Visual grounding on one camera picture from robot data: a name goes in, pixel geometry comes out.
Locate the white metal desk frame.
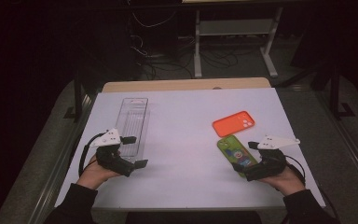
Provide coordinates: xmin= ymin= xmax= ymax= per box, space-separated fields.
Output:
xmin=194 ymin=6 xmax=283 ymax=78

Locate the person's left hand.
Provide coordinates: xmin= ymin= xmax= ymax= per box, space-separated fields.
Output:
xmin=76 ymin=152 xmax=122 ymax=190

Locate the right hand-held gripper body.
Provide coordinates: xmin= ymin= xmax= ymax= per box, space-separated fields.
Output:
xmin=243 ymin=134 xmax=301 ymax=182

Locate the right hand-held gripper cable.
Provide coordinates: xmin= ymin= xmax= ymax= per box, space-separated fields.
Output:
xmin=284 ymin=154 xmax=337 ymax=218

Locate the clear plastic rack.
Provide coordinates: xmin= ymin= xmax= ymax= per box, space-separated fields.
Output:
xmin=115 ymin=97 xmax=152 ymax=162

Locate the person's right hand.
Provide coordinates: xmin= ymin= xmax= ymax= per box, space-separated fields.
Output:
xmin=257 ymin=164 xmax=307 ymax=197

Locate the hand-held gripper cable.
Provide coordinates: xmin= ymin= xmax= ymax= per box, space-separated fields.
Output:
xmin=77 ymin=133 xmax=106 ymax=177
xmin=284 ymin=154 xmax=337 ymax=218

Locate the grey metal rail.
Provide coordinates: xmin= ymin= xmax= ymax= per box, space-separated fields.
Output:
xmin=27 ymin=92 xmax=98 ymax=224
xmin=315 ymin=91 xmax=358 ymax=190

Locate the white hanging cable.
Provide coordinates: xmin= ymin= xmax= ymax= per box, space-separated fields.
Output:
xmin=131 ymin=10 xmax=178 ymax=30

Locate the left hand-held gripper cable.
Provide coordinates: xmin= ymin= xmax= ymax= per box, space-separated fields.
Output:
xmin=77 ymin=133 xmax=106 ymax=177

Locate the green phone case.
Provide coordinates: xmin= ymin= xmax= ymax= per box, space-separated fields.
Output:
xmin=216 ymin=134 xmax=259 ymax=178

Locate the black metal stand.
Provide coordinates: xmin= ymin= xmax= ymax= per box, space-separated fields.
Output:
xmin=63 ymin=71 xmax=90 ymax=122
xmin=328 ymin=62 xmax=357 ymax=119

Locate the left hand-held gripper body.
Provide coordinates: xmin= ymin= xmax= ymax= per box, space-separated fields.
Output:
xmin=89 ymin=128 xmax=136 ymax=177

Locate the wooden table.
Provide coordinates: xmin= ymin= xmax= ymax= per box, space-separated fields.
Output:
xmin=102 ymin=77 xmax=272 ymax=93

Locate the orange phone case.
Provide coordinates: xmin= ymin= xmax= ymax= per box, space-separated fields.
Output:
xmin=212 ymin=110 xmax=255 ymax=138

